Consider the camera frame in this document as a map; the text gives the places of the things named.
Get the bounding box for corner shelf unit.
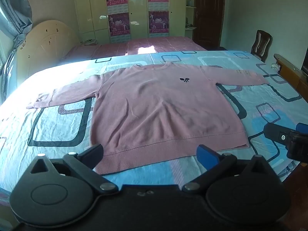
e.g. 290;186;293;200
185;0;198;31

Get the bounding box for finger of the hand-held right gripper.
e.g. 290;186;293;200
286;123;308;160
263;123;292;148

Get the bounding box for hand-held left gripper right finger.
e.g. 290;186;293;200
182;144;275;194

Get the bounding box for cream rounded headboard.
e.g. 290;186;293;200
16;20;80;87

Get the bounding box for pink checked bedspread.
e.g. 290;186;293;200
58;36;208;64

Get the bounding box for dark brown wooden door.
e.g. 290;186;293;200
193;0;227;50

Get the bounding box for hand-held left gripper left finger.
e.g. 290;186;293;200
30;144;119;194

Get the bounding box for pale green wardrobe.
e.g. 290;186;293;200
73;0;187;45

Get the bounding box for dark wooden chair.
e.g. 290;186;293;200
250;29;273;63

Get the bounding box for pink sweater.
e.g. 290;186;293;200
26;62;270;175

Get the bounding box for grey-blue curtain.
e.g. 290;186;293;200
0;0;33;103

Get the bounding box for bed with blue patterned sheet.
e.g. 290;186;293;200
0;50;304;198

